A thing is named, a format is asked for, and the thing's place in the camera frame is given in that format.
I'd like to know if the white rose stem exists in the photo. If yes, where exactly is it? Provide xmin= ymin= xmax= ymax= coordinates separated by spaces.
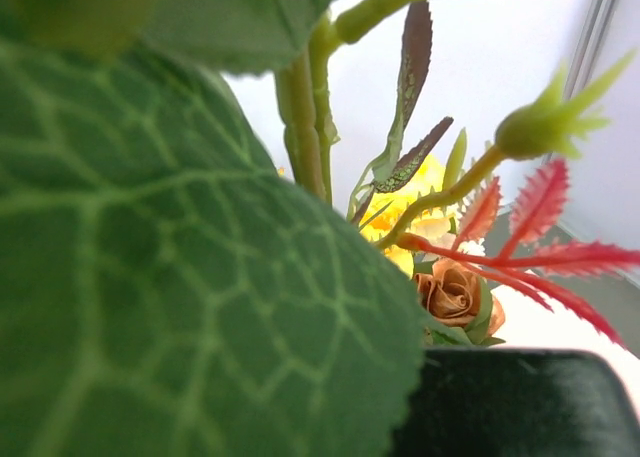
xmin=0 ymin=0 xmax=640 ymax=457

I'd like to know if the brown rose stem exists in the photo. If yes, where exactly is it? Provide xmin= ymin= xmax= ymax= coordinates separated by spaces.
xmin=413 ymin=258 xmax=505 ymax=347

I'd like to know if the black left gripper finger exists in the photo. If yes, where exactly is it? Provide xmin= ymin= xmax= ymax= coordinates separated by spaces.
xmin=390 ymin=348 xmax=639 ymax=457

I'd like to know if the yellow rose stem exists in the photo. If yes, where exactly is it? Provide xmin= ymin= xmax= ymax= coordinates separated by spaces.
xmin=372 ymin=146 xmax=504 ymax=279

